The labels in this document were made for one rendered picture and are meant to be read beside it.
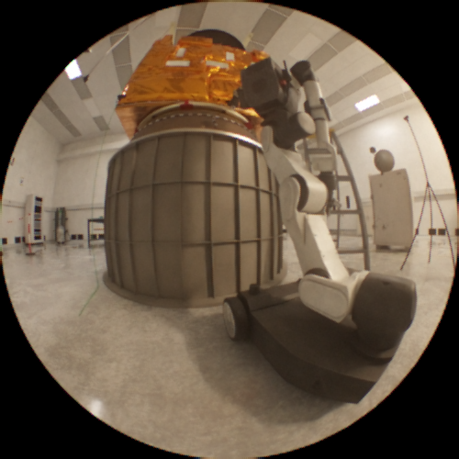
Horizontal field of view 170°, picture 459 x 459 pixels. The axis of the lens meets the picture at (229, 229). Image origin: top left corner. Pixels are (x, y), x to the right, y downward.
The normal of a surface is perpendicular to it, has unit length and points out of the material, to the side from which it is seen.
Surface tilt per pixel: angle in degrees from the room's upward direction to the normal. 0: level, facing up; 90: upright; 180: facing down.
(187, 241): 90
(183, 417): 0
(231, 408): 0
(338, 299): 90
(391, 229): 90
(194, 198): 90
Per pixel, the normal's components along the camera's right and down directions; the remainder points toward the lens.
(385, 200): -0.95, 0.03
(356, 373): -0.02, -1.00
